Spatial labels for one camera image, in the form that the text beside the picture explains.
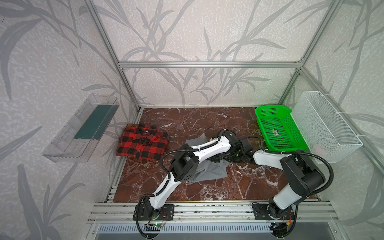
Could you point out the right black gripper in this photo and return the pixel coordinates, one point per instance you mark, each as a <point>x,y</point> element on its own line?
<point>244,144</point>

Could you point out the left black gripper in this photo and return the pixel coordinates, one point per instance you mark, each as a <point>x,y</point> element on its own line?
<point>220,159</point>

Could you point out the grey long sleeve shirt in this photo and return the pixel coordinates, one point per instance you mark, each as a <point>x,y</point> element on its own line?
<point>211,165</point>

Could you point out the green plastic basket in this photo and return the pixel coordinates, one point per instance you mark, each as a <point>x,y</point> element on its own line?
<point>279,117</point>

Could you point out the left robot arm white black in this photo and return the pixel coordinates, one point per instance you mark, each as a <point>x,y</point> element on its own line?
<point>184,165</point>

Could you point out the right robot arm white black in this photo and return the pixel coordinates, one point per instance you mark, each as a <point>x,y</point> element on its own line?
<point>302,174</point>

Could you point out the small label in green basket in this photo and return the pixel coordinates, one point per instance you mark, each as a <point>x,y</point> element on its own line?
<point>276,133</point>

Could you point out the red black plaid shirt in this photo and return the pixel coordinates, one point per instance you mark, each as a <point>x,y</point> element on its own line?
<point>143,142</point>

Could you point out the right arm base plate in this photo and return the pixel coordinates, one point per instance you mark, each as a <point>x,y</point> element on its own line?
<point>263,211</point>

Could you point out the pink object in wire basket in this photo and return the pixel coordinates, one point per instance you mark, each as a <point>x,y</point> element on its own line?
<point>319,150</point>

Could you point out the white wire mesh basket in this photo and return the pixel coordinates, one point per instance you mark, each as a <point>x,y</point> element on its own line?
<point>320,123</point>

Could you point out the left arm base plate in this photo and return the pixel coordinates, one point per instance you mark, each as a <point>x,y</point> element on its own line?
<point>163,211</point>

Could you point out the aluminium mounting rail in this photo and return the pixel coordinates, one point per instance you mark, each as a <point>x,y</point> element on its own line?
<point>211,212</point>

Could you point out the aluminium frame horizontal bar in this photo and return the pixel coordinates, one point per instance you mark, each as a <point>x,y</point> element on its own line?
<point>207,64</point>

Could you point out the clear acrylic wall shelf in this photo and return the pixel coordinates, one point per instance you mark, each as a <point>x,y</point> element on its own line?
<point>78,139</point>

